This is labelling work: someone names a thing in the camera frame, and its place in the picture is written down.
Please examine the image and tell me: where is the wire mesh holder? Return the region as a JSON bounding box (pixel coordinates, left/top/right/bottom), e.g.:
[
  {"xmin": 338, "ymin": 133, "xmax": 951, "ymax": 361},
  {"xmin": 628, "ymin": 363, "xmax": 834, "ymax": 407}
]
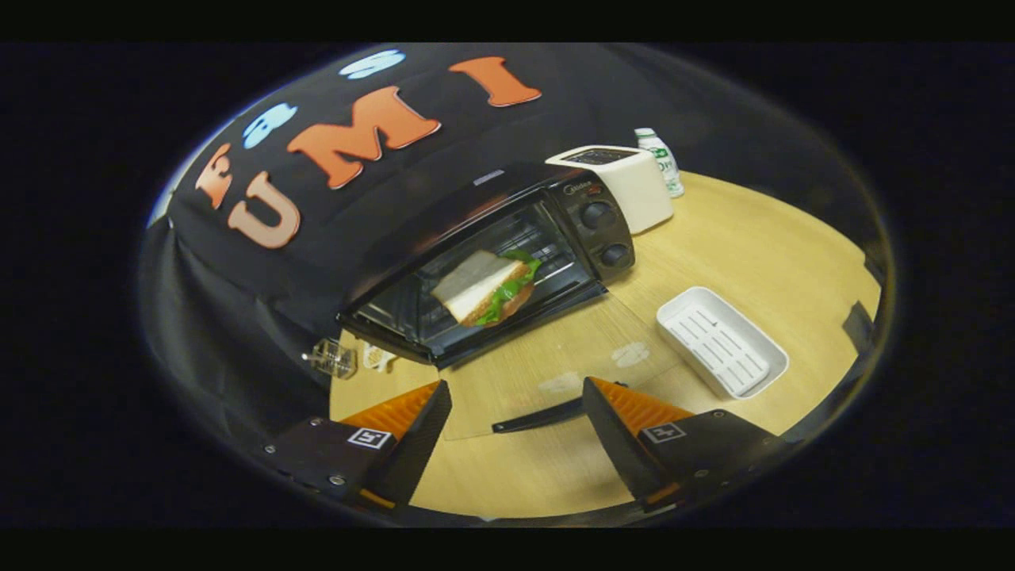
[{"xmin": 301, "ymin": 339, "xmax": 358, "ymax": 379}]

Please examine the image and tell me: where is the white rectangular tray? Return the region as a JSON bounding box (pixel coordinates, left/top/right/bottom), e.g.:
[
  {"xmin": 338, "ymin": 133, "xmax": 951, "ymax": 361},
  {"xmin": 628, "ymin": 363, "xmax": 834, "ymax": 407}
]
[{"xmin": 656, "ymin": 286, "xmax": 790, "ymax": 400}]

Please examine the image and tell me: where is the white pop-up toaster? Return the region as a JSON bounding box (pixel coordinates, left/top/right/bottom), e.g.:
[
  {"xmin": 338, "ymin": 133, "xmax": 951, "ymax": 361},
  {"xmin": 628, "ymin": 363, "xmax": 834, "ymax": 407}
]
[{"xmin": 546, "ymin": 145, "xmax": 675, "ymax": 235}]

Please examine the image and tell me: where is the black toaster oven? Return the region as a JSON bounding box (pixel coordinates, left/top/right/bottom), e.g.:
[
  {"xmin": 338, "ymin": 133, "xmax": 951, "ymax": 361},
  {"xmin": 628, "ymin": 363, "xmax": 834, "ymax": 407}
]
[{"xmin": 337, "ymin": 163, "xmax": 683, "ymax": 442}]

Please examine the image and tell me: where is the lettuce sandwich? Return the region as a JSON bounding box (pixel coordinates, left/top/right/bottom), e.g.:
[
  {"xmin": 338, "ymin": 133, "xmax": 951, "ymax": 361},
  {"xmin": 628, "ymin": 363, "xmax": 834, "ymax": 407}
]
[{"xmin": 431, "ymin": 249, "xmax": 543, "ymax": 328}]

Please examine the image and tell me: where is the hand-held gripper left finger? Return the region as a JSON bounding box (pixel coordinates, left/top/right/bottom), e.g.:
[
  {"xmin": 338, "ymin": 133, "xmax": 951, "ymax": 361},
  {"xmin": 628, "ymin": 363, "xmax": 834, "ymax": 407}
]
[{"xmin": 264, "ymin": 379, "xmax": 453, "ymax": 510}]

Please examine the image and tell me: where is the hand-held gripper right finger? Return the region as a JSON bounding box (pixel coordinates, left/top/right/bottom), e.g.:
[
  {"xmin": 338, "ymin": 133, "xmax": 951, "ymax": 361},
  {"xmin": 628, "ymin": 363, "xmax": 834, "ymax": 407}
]
[{"xmin": 583, "ymin": 376, "xmax": 787, "ymax": 512}]

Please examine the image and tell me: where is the white green label bottle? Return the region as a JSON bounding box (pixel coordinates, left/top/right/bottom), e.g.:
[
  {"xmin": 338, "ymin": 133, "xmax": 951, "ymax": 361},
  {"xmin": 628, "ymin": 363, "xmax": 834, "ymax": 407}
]
[{"xmin": 634, "ymin": 128, "xmax": 685, "ymax": 198}]

